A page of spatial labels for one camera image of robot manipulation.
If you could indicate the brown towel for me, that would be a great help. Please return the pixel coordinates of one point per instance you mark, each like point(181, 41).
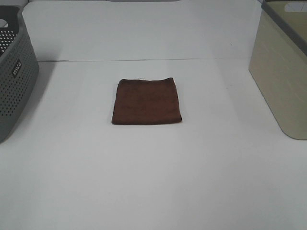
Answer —
point(146, 102)

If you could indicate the grey perforated plastic basket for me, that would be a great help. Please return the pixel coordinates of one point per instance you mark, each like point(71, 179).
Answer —
point(18, 68)

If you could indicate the beige plastic storage basket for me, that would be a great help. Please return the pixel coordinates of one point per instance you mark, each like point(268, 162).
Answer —
point(278, 63)

